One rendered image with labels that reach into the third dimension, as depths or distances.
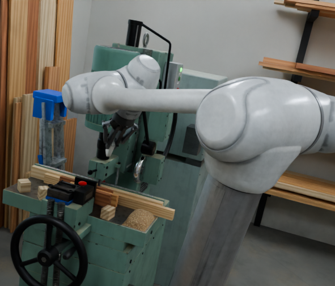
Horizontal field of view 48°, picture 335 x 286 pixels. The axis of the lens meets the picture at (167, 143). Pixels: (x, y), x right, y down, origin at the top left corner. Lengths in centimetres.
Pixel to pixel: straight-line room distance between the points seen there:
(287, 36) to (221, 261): 309
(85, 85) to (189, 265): 53
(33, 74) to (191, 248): 260
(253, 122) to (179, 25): 326
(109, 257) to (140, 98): 74
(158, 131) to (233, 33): 220
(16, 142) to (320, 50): 262
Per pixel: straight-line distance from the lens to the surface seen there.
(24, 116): 285
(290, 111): 59
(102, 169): 150
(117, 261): 148
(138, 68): 108
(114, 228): 142
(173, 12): 380
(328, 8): 318
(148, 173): 165
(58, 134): 245
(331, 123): 71
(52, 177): 167
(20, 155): 294
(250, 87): 57
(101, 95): 99
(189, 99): 89
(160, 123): 161
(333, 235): 403
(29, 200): 157
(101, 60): 140
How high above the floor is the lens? 155
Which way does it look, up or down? 14 degrees down
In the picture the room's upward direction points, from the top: 10 degrees clockwise
